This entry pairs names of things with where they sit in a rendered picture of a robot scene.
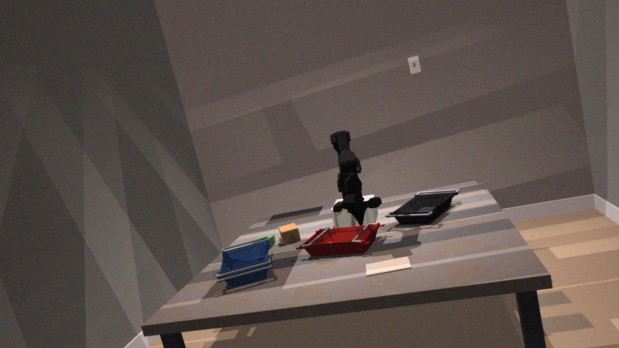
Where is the green rectangular block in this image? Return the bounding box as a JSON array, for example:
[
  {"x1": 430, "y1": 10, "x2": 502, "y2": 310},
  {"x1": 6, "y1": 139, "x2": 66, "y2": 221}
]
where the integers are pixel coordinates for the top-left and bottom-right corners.
[{"x1": 252, "y1": 235, "x2": 276, "y2": 251}]

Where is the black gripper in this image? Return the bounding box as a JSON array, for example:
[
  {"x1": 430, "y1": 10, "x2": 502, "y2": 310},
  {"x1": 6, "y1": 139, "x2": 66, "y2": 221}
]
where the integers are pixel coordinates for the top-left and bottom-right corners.
[{"x1": 333, "y1": 188, "x2": 382, "y2": 226}]

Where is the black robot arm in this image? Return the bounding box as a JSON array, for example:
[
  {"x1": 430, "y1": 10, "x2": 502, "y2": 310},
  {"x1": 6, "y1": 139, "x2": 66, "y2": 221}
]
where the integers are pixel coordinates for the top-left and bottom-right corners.
[{"x1": 330, "y1": 130, "x2": 362, "y2": 209}]

